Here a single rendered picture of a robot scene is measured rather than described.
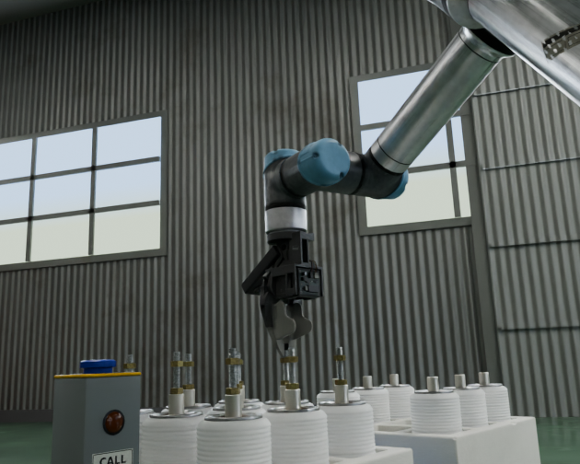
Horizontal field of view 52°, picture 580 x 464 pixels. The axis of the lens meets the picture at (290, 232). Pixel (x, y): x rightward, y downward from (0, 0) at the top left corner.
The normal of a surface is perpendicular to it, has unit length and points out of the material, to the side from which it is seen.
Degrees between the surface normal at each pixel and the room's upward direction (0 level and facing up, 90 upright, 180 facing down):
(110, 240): 90
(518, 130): 90
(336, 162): 90
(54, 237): 90
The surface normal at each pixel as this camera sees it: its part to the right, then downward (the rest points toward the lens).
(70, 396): -0.66, -0.14
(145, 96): -0.30, -0.19
